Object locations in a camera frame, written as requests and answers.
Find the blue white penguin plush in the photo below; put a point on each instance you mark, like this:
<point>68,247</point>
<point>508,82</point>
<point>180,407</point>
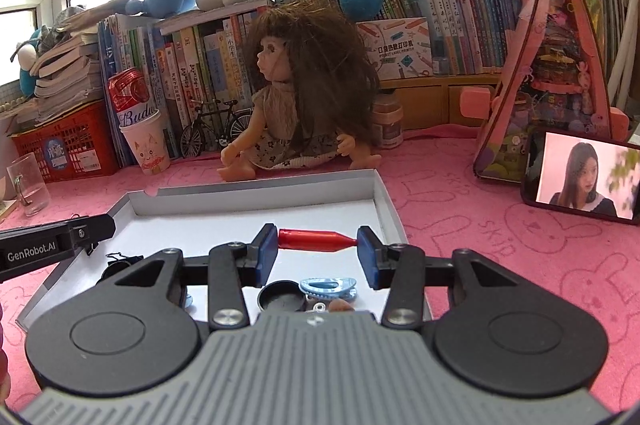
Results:
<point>27,65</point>

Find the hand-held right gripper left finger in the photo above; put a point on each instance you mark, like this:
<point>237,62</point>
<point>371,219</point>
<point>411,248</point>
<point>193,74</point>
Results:
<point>266,255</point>

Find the pink rabbit print cloth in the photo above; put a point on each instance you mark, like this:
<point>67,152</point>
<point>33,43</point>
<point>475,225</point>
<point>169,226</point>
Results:
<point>500,245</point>

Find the black smartphone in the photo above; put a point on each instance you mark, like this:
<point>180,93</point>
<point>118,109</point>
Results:
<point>585,177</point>

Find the gridded cutting mat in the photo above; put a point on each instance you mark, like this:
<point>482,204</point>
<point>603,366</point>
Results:
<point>9,97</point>

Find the white cat print paper cup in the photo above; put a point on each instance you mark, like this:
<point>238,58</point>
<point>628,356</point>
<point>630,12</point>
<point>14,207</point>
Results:
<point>147,147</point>

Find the row of glossy booklets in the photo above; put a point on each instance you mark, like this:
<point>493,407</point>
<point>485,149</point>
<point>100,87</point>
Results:
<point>607,35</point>

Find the black miniature bicycle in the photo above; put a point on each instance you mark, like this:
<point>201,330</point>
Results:
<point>215,125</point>

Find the white cardboard box tray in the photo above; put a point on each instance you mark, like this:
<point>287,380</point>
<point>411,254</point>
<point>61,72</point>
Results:
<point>225,215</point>

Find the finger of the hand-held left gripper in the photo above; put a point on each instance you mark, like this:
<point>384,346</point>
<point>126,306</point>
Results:
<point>95,231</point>

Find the person's left forearm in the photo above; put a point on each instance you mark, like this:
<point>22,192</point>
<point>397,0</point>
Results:
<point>4,355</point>

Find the row of blue spine books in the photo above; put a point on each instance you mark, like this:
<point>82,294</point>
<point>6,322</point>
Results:
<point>460,15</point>

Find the red drink can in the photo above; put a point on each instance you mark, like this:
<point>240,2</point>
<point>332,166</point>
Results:
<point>131,97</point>

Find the white label printer box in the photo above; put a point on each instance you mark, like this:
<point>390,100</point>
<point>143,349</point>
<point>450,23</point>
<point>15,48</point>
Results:
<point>395,50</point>

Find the long red crayon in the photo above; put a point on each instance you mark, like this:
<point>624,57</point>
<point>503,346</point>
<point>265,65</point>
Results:
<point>315,240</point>

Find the large black binder clip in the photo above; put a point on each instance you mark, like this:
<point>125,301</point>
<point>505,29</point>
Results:
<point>125,262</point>

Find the stack of lying books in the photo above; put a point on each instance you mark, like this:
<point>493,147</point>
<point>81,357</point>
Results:
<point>70,75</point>

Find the pink triangular toy house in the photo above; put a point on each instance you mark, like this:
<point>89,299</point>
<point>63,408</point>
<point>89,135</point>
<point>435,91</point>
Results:
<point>555,70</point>

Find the black round cap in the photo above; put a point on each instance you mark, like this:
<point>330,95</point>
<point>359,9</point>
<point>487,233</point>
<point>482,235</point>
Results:
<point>281,297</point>

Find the wooden desk organizer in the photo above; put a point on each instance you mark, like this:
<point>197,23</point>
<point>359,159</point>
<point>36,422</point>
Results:
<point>430,102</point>

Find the small white jar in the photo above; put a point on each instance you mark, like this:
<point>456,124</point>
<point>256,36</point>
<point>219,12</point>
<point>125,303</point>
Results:
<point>387,125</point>

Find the large red plastic basket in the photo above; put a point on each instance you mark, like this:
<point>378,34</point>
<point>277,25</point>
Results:
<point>75,145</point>

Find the white pipe frame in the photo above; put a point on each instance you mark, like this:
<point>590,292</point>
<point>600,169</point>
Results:
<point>625,45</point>

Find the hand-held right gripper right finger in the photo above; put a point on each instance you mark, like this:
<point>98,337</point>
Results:
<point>368,257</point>

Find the row of colourful picture books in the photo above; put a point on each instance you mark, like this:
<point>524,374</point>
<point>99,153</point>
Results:
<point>210,60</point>

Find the clear glass cup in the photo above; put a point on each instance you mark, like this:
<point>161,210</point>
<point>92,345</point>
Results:
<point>27,185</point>

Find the wooden board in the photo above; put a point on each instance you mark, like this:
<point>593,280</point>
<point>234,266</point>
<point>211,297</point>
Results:
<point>6,210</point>

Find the brown haired doll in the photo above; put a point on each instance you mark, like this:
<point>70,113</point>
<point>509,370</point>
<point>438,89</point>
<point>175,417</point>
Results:
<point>285,115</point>

